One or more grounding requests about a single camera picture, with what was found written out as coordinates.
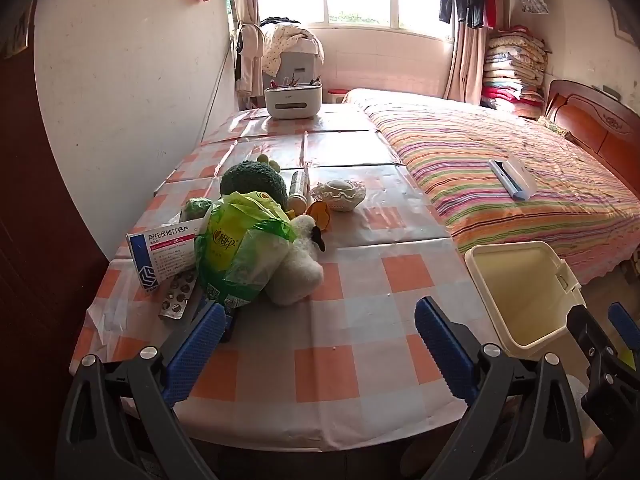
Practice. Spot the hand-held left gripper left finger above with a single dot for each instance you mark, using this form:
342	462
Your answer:
200	345

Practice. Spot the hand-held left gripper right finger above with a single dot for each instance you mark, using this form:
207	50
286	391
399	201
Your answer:
442	350

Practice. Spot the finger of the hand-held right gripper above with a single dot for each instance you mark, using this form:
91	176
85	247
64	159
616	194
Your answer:
622	320
587	332

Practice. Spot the silver blister pack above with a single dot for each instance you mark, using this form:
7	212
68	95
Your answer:
175	297

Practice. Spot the cream plastic bin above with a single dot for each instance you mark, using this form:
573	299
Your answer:
510	290

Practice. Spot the white medicine box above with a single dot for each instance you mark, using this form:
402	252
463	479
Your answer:
160	255

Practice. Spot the green plastic bag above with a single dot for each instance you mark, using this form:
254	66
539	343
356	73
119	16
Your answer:
240	250

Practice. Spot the white sheep plush toy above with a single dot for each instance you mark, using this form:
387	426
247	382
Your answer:
295	275

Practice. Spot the green broccoli plush toy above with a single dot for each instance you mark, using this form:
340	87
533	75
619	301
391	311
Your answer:
255	177

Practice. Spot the orange peel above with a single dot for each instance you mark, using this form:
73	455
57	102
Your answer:
320	212

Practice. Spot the white tube bottle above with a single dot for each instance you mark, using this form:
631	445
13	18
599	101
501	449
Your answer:
298	187

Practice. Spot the white lace basket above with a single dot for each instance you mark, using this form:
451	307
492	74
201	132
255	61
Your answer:
340	195

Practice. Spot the striped bed blanket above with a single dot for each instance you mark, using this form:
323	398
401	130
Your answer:
500	210

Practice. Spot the white blue plastic case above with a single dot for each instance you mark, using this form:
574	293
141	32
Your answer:
520	180

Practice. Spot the dark brown wooden door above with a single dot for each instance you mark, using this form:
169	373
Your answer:
40	260

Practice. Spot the brown wooden headboard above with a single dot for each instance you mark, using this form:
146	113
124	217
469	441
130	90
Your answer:
590	120

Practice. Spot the patterned pillow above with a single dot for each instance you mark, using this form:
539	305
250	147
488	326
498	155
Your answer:
552	127

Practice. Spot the white tissue box organizer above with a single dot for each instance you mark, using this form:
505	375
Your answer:
292	102

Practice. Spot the stack of folded quilts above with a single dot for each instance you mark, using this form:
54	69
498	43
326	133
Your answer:
515	70

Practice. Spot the red stool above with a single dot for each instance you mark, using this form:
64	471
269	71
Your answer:
337	92

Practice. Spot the white hanging garment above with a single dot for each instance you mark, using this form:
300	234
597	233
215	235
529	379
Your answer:
250	55

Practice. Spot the white floor appliance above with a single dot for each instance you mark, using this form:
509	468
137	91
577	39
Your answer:
300	65

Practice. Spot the white polka dot cloth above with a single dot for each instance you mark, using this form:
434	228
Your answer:
285	37

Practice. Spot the grey wall socket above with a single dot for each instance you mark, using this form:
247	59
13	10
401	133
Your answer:
612	93

